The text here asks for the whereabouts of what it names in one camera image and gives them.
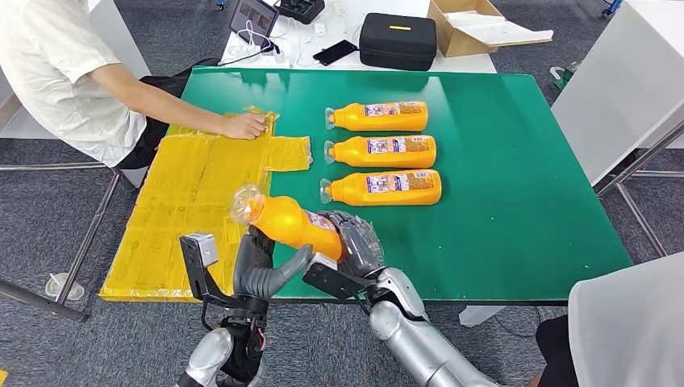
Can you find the person's hand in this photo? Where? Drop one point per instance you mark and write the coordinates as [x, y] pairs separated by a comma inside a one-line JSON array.
[[245, 127]]

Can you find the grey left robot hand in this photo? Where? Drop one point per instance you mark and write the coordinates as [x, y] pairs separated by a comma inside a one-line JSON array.
[[254, 272]]

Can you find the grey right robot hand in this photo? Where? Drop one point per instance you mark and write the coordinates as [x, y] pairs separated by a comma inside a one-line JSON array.
[[363, 251]]

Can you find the orange detergent bottle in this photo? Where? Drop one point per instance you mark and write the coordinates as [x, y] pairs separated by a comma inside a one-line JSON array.
[[347, 153], [347, 118], [347, 189], [288, 224]]

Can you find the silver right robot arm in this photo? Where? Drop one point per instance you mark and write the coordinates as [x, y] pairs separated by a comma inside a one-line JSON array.
[[411, 342]]

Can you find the person's forearm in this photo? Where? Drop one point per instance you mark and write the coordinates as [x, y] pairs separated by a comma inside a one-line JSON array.
[[181, 115]]

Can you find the white power strip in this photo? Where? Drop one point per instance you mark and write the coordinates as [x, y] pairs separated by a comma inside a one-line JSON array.
[[251, 56]]

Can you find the yellow taped cardboard mat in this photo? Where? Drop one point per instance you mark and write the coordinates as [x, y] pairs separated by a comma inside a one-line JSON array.
[[176, 213]]

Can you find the tablet with dark screen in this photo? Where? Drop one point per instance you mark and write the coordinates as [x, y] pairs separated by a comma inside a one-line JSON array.
[[254, 16]]

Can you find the black smartphone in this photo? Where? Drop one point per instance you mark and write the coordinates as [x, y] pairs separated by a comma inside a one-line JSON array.
[[335, 52]]

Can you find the white earbuds case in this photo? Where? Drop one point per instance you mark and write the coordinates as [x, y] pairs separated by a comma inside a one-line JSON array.
[[320, 29]]

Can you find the black charger box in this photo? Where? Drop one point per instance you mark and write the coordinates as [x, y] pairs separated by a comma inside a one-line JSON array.
[[302, 9]]

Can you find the green topped table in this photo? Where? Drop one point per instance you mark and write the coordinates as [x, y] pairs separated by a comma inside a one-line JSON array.
[[507, 187]]

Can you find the black zip case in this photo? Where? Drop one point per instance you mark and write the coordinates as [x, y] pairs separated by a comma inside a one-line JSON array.
[[398, 45]]

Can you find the clear plastic lid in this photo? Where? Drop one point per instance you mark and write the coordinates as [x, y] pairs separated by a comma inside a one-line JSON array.
[[64, 288]]

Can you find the person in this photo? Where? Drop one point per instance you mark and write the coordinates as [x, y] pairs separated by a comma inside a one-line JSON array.
[[625, 331], [48, 64]]

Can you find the white table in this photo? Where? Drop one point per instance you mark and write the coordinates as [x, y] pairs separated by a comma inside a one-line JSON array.
[[470, 65]]

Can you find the open cardboard box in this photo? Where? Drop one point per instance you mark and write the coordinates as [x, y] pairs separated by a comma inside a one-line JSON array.
[[454, 37]]

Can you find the white sheet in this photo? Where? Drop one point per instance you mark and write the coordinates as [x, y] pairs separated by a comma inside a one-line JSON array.
[[507, 34]]

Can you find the green bag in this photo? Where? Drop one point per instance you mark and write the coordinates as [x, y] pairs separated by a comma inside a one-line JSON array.
[[564, 79]]

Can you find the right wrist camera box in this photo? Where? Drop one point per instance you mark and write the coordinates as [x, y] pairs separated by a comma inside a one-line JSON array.
[[326, 277]]

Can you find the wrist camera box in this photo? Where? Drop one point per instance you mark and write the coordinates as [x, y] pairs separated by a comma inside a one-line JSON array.
[[326, 277], [200, 248]]

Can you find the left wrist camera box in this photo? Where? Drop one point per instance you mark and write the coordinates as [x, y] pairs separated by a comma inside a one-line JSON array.
[[200, 248]]

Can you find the metal frame legs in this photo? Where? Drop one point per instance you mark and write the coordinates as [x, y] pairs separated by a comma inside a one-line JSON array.
[[88, 235], [641, 160]]

